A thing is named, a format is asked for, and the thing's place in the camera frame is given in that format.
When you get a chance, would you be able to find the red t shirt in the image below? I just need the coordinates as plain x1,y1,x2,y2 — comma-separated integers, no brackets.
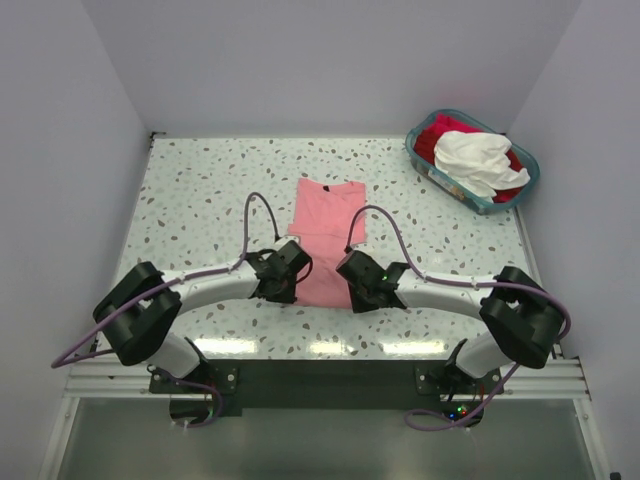
414,114,525,204

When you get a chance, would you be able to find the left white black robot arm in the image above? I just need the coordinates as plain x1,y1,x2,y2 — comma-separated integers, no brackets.
93,240,313,392

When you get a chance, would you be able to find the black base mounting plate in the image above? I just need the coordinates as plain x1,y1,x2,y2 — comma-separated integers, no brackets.
149,359,504,427

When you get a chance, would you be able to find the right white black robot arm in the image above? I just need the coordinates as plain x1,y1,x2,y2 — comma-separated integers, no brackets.
336,250,570,393

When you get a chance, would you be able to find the teal plastic basket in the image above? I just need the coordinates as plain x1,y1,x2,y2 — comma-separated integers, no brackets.
405,109,540,215

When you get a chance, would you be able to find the pink t shirt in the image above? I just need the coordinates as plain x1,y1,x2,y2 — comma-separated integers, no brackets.
288,178,366,309

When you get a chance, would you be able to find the white t shirt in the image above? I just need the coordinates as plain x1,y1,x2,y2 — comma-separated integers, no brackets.
434,131,531,203

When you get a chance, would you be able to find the aluminium frame rail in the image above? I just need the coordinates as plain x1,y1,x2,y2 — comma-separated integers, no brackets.
39,279,596,480

